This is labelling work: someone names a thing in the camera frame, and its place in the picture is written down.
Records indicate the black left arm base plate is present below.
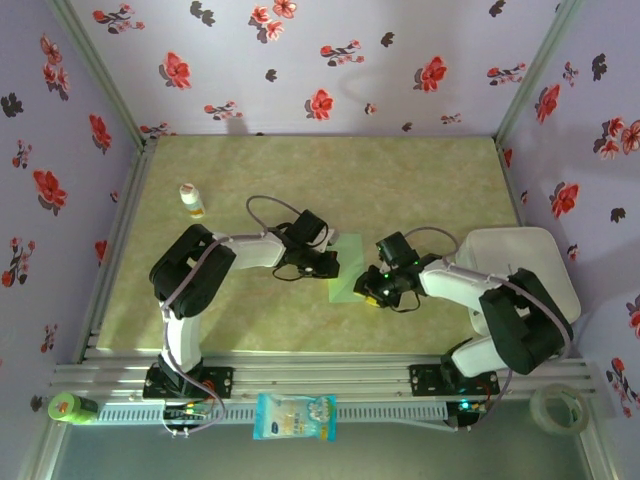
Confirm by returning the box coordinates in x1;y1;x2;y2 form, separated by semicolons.
143;367;235;400

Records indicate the aluminium mounting rail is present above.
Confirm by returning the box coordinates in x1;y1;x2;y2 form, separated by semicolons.
48;352;601;401

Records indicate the black adapter with green light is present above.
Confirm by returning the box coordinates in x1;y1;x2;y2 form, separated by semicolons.
446;398;489;431

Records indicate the small circuit board with wires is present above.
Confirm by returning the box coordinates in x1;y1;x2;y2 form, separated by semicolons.
163;402;214;424

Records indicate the grey slotted cable duct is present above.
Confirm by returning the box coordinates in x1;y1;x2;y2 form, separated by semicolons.
97;402;449;426

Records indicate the lilac right arm cable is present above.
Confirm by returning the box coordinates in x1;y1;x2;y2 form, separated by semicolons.
403;227;575;434

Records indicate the clear adhesive tape roll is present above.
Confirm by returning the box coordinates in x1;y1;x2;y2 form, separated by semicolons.
529;383;590;436

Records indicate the blue wet wipes pack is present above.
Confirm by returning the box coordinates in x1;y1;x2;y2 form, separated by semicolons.
252;392;338;443

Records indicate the aluminium side rail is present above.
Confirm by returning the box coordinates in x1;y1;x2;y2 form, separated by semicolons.
497;139;576;359
74;138;159;364

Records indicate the aluminium frame post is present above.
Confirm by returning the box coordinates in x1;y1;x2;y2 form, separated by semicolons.
47;0;156;147
493;0;585;144
14;422;69;480
577;429;621;480

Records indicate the lilac left arm cable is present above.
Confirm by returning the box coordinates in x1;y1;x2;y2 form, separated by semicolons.
158;195;302;437

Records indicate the small white plastic bottle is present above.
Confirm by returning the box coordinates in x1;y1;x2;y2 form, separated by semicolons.
179;183;206;220

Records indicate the lilac arm cable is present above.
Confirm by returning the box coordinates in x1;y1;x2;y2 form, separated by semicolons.
158;195;302;437
403;227;575;434

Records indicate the white square tray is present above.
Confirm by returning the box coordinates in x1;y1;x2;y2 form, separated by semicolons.
453;226;582;337

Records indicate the light green cloth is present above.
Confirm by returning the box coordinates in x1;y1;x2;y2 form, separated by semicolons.
327;232;365;305

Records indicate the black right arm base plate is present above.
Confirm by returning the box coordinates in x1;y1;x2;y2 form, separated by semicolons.
408;363;500;397

